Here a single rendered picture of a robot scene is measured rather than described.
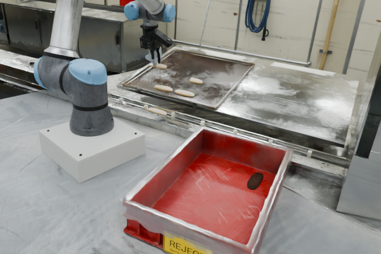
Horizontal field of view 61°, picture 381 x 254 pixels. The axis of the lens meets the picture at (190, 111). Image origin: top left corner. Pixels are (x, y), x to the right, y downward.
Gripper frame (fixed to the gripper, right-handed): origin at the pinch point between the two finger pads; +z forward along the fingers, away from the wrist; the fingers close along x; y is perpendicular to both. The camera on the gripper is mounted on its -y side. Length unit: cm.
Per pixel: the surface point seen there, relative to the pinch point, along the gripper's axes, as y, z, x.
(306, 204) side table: -83, 7, 60
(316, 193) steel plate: -85, 8, 53
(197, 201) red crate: -54, 3, 74
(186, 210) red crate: -53, 3, 79
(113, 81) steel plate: 28.4, 14.7, 3.0
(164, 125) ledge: -25.6, 5.7, 40.8
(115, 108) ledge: -0.8, 4.8, 39.0
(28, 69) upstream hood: 56, -1, 32
